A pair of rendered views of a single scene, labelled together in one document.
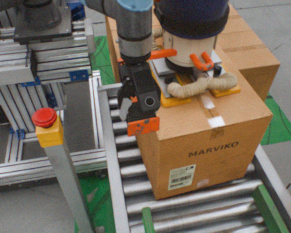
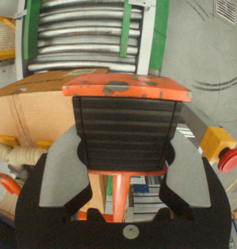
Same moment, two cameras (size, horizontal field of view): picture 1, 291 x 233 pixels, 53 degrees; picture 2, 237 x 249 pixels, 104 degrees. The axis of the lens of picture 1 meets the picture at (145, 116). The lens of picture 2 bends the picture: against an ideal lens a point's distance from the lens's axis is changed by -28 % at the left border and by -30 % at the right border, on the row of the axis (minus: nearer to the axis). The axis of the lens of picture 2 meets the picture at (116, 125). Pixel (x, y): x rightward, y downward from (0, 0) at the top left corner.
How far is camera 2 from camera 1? 0.67 m
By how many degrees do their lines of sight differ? 14
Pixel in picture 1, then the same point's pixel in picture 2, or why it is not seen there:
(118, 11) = not seen: outside the picture
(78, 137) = not seen: hidden behind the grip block
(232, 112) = (1, 112)
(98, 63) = not seen: hidden behind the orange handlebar
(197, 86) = (16, 156)
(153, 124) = (92, 79)
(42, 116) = (234, 162)
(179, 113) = (53, 127)
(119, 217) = (145, 59)
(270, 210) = (27, 38)
